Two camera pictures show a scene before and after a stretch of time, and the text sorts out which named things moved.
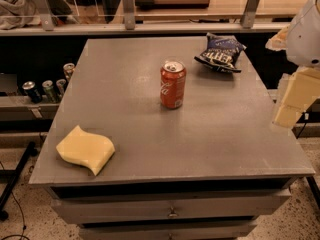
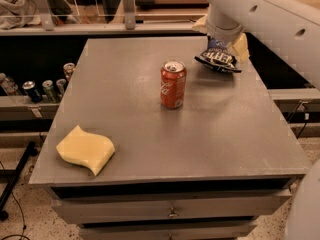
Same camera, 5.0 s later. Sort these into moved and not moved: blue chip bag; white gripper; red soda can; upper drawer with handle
Moved: white gripper
Not moved: upper drawer with handle; blue chip bag; red soda can
